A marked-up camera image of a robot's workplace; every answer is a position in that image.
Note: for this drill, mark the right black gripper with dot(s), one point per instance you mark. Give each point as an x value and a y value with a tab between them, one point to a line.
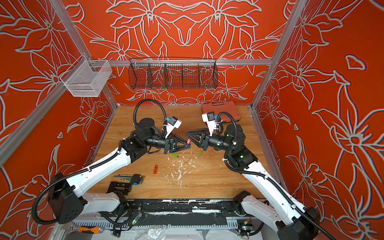
193	133

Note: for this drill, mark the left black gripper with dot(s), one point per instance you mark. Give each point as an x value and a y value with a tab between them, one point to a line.
184	147

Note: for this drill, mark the red plastic tool case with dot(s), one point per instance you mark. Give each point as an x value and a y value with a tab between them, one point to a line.
228	106

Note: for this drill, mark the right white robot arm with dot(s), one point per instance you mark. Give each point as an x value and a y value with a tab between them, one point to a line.
289	218

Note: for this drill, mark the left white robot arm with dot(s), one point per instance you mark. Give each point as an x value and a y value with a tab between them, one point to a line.
68	195

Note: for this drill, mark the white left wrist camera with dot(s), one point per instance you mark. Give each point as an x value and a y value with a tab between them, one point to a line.
172	123

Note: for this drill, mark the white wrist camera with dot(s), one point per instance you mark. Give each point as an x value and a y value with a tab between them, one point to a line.
210	119
172	123

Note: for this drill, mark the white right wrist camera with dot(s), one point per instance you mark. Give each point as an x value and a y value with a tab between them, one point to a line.
210	119

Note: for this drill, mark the black connector with coloured wires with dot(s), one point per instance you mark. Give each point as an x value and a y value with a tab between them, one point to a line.
135	179

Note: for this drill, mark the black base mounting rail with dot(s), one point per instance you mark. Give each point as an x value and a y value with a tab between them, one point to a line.
220	207

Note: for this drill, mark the black wire wall basket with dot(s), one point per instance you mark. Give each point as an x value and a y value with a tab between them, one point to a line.
173	74

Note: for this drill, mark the white mesh wall basket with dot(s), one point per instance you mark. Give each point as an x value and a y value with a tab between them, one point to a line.
83	80

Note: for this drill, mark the orange handled adjustable wrench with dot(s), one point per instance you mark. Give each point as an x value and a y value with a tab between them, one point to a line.
87	230

